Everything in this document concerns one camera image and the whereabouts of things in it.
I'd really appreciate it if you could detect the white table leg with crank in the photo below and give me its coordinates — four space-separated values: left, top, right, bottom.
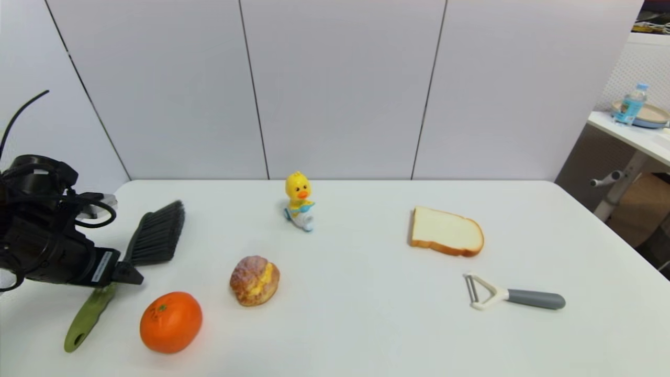
589 152 647 223

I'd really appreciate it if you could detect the cream puff pastry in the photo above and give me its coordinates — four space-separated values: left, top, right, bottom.
230 255 281 307

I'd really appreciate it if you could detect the orange mandarin fruit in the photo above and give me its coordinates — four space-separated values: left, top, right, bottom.
139 292 203 354

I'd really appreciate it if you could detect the grey-handled white peeler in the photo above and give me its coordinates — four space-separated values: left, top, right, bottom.
463 272 566 311

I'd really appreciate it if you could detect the white side table top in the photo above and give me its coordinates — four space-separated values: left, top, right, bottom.
586 112 670 169

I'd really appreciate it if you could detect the white perforated partition panel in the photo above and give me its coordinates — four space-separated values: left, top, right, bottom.
554 34 670 195

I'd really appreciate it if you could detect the clear water bottle blue label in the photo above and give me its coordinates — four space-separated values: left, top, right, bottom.
613 83 649 127

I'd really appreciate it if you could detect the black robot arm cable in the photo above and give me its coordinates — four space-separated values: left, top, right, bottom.
0 90 50 159

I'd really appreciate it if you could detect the beige plate with blue rim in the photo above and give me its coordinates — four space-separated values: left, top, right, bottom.
611 101 670 130

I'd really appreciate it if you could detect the brown cardboard box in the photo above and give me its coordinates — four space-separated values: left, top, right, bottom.
607 173 670 249

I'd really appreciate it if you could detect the white bread slice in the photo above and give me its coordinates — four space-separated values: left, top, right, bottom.
408 206 484 257

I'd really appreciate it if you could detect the green-handled dust brush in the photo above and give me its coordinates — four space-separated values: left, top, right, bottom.
64 200 186 353

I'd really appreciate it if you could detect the yellow duck toy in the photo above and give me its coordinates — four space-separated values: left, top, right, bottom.
283 171 316 232

